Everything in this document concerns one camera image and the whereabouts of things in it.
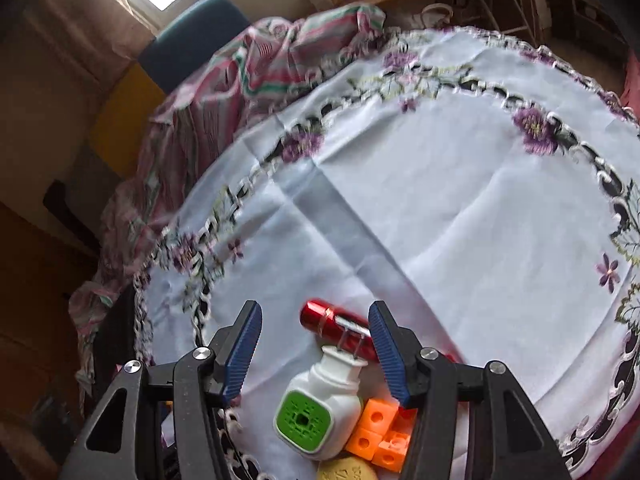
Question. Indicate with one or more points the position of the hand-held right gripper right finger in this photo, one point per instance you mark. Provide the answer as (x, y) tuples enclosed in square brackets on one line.
[(390, 360)]

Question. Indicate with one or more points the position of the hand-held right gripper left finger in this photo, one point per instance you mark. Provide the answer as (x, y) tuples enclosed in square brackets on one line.
[(245, 355)]

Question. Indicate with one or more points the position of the red metal cylinder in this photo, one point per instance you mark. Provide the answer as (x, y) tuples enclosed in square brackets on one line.
[(325, 317)]

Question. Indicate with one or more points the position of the white plug-in device green face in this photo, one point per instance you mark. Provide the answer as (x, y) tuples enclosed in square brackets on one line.
[(320, 400)]

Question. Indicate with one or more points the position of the orange cube blocks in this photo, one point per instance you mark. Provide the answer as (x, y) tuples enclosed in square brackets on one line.
[(380, 430)]

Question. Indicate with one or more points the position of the yellow round disc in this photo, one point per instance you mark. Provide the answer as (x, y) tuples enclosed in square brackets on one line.
[(347, 470)]

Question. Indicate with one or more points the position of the white embroidered floral tablecloth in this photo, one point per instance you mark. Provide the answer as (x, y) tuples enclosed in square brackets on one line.
[(450, 185)]

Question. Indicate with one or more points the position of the orange wooden wardrobe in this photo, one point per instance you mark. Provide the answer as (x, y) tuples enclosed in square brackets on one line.
[(30, 285)]

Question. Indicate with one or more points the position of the pink striped blanket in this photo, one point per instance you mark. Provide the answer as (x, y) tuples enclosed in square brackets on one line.
[(210, 110)]

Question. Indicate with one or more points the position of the grey yellow blue sofa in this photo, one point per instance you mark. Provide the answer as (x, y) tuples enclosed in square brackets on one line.
[(195, 40)]

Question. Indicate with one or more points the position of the red cloth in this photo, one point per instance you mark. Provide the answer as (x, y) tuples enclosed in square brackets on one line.
[(632, 85)]

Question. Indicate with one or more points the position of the pale patterned curtain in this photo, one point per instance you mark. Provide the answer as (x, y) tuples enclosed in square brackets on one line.
[(85, 10)]

